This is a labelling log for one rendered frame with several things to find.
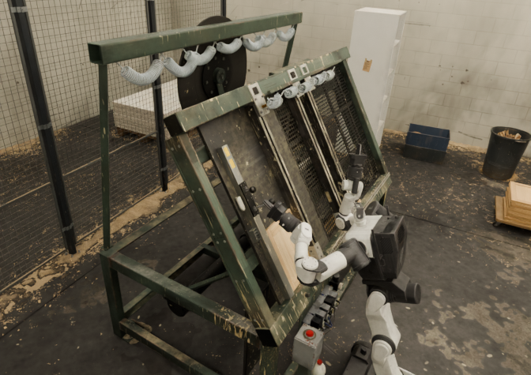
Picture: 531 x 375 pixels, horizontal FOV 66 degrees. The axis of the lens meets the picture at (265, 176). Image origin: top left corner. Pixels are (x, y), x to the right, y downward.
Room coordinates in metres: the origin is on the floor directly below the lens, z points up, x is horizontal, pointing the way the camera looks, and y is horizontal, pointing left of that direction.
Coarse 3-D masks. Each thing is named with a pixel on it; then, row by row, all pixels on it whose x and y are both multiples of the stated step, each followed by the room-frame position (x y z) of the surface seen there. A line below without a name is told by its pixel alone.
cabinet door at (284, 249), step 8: (288, 208) 2.13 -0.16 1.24; (272, 224) 1.95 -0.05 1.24; (272, 232) 1.91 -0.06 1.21; (280, 232) 1.96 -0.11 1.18; (288, 232) 2.02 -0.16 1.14; (272, 240) 1.87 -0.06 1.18; (280, 240) 1.93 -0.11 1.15; (288, 240) 1.98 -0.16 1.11; (280, 248) 1.89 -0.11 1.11; (288, 248) 1.94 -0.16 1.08; (280, 256) 1.85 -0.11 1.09; (288, 256) 1.91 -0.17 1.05; (288, 264) 1.87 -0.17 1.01; (288, 272) 1.83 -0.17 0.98; (288, 280) 1.80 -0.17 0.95; (296, 280) 1.84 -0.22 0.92
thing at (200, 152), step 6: (312, 90) 3.13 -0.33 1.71; (318, 90) 3.21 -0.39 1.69; (336, 90) 3.52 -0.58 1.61; (282, 108) 2.69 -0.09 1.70; (282, 114) 2.65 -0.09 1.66; (348, 126) 3.44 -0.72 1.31; (198, 150) 1.91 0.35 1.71; (204, 150) 1.94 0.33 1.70; (366, 150) 3.42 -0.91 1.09; (198, 156) 1.88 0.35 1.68; (204, 156) 1.91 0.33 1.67; (204, 162) 1.89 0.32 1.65; (204, 168) 1.89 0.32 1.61; (228, 222) 1.81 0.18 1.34; (240, 246) 1.77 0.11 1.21; (246, 252) 1.83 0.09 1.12; (252, 252) 1.80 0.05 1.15; (246, 258) 1.74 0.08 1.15; (252, 258) 1.76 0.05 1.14; (252, 264) 1.74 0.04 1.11; (252, 270) 1.72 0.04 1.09
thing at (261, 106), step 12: (252, 84) 2.31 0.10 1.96; (252, 96) 2.26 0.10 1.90; (276, 96) 2.24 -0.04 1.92; (252, 108) 2.28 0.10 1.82; (264, 108) 2.29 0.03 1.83; (252, 120) 2.28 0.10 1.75; (264, 120) 2.29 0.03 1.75; (264, 132) 2.24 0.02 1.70; (264, 144) 2.24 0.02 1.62; (276, 144) 2.26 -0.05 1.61; (276, 156) 2.20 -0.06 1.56; (276, 168) 2.19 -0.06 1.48; (276, 180) 2.19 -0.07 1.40; (288, 180) 2.19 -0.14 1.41; (288, 192) 2.14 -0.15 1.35; (288, 204) 2.14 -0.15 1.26; (300, 204) 2.15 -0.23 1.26; (300, 216) 2.10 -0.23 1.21; (312, 240) 2.06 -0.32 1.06; (312, 252) 2.04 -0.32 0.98
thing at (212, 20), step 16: (192, 48) 2.67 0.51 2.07; (240, 48) 3.15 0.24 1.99; (208, 64) 2.79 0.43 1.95; (224, 64) 2.96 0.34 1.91; (240, 64) 3.16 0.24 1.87; (192, 80) 2.66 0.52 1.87; (208, 80) 2.79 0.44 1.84; (224, 80) 2.96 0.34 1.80; (240, 80) 3.16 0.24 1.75; (192, 96) 2.65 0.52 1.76; (208, 96) 2.80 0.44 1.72
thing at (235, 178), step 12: (228, 156) 1.95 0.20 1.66; (228, 168) 1.92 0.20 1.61; (240, 180) 1.92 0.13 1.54; (240, 192) 1.88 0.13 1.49; (252, 216) 1.84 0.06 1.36; (264, 228) 1.85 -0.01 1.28; (264, 240) 1.80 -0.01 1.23; (264, 252) 1.80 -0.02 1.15; (276, 264) 1.77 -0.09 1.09; (276, 276) 1.76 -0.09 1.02; (288, 288) 1.74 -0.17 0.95
